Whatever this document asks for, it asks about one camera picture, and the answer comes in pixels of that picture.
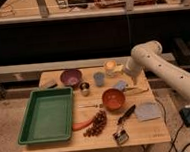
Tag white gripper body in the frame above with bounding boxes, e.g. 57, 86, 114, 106
123, 57, 143, 85

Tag orange bowl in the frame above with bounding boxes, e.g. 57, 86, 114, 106
101, 88, 126, 110

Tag grey block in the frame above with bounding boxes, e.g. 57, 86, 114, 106
41, 79, 57, 89

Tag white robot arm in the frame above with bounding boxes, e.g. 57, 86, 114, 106
123, 40, 190, 100

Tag black brush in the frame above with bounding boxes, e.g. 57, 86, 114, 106
117, 104, 136, 125

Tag yellow banana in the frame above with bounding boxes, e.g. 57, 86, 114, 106
123, 87, 149, 96

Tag small metal binder clip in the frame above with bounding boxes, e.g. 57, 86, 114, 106
113, 126, 129, 146

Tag blue sponge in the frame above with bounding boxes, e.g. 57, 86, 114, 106
113, 80, 127, 91

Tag grey cloth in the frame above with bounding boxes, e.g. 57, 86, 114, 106
135, 102, 161, 122

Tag blue cup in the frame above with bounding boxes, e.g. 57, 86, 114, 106
93, 72, 105, 87

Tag green plastic tray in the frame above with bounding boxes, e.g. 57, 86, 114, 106
18, 87, 73, 145

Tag wooden table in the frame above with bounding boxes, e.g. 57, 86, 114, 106
23, 67, 170, 152

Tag black cable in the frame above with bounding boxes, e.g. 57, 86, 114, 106
153, 87, 190, 152

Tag purple bowl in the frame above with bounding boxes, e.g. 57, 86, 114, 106
59, 68, 83, 88

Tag metal spoon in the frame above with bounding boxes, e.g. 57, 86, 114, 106
78, 104, 103, 108

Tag bunch of red grapes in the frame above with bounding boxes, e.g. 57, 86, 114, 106
83, 110, 107, 137

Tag small metal cup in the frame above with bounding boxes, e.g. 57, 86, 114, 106
79, 82, 90, 97

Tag glass candle jar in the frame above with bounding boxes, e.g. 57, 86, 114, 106
104, 60, 117, 77

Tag black remote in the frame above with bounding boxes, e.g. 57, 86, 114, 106
56, 0, 67, 9

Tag orange carrot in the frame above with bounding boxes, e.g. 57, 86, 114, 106
72, 117, 94, 132

